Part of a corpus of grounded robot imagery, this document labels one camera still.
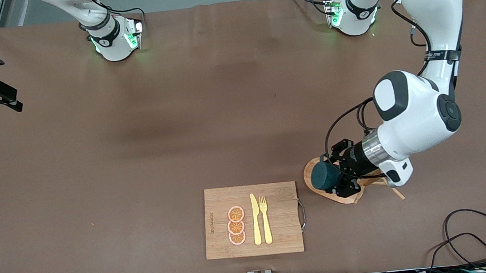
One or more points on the yellow plastic fork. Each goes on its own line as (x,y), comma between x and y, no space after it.
(267,228)

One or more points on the yellow plastic knife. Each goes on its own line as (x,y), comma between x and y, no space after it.
(256,224)

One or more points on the dark green ribbed cup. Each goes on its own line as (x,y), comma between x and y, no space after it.
(322,177)

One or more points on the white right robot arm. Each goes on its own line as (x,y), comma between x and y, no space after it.
(113,37)

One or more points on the wooden mug tree stand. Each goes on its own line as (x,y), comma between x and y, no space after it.
(307,171)

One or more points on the orange slice toy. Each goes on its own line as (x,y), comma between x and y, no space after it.
(237,239)
(235,214)
(236,228)

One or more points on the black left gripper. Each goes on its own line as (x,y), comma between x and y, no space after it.
(354,157)

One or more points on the brown table cover sheet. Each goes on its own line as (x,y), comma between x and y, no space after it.
(240,110)

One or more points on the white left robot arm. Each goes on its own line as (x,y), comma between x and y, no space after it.
(414,111)

